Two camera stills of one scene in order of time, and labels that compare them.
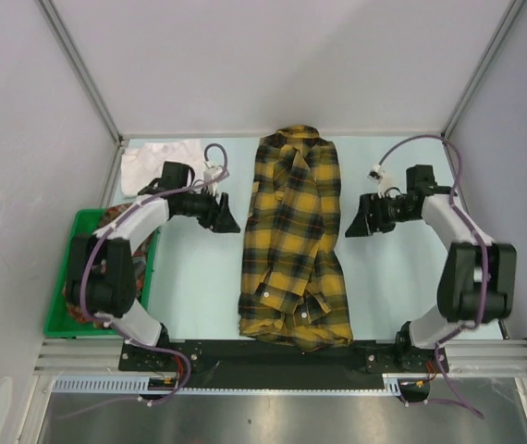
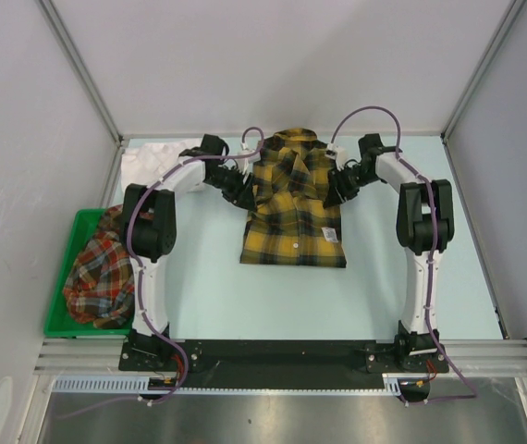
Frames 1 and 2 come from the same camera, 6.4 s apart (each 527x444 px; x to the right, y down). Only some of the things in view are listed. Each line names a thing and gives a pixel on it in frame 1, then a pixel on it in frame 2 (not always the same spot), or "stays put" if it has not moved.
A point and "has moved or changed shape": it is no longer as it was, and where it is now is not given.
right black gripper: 371,203 to 337,191
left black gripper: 218,216 to 241,193
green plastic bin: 59,322 stays put
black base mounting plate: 240,364 stays put
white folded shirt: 144,163 stays put
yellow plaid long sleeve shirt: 292,286 has moved or changed shape
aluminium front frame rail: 485,356 stays put
